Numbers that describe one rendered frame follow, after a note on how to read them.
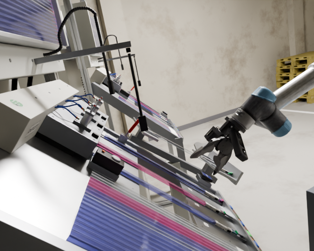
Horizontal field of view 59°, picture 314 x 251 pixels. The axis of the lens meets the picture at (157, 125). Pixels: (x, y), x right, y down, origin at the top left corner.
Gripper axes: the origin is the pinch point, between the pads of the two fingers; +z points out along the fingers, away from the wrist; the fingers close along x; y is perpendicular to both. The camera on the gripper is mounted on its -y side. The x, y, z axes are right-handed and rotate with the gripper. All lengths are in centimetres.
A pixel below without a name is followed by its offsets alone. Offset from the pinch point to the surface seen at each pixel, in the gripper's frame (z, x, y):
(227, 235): 7.5, 0.0, -24.0
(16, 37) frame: 0, 70, -5
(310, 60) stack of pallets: -219, -316, 270
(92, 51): -7, 54, 7
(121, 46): -13, 49, 5
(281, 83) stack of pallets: -177, -357, 320
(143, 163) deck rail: 14.8, 9.2, 15.3
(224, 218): 7.0, -7.8, -14.5
